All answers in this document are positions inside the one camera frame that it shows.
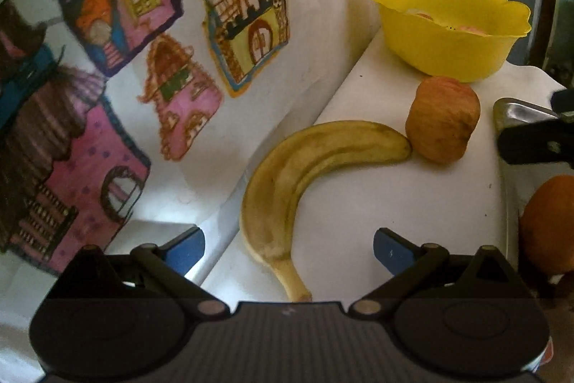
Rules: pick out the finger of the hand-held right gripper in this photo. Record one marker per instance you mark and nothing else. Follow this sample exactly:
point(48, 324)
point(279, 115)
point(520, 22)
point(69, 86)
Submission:
point(533, 143)

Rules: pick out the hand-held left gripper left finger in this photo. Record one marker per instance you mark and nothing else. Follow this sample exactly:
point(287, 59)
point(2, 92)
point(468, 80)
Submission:
point(181, 250)

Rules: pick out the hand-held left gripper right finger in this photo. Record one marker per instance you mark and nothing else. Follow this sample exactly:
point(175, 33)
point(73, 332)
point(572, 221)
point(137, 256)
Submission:
point(394, 253)

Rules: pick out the orange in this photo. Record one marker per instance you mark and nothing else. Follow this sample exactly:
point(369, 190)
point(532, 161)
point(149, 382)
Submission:
point(549, 226)

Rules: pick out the brown kiwi with sticker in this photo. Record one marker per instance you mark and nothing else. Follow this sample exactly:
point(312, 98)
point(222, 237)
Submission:
point(441, 120)

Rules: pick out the yellow scalloped plastic bowl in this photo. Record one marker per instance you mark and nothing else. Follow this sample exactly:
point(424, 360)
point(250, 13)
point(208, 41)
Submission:
point(448, 46)

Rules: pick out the brown-spotted yellow banana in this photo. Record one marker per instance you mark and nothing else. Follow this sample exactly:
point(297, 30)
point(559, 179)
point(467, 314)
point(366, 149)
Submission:
point(287, 176)

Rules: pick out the metal tray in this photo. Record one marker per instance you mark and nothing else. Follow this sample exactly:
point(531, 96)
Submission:
point(509, 109)

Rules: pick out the dark appliance with blue sticker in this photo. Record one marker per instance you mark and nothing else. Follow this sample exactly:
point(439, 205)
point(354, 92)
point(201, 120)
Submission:
point(515, 6)

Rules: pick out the painted houses paper poster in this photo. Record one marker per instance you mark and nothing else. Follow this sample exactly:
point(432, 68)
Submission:
point(134, 96)

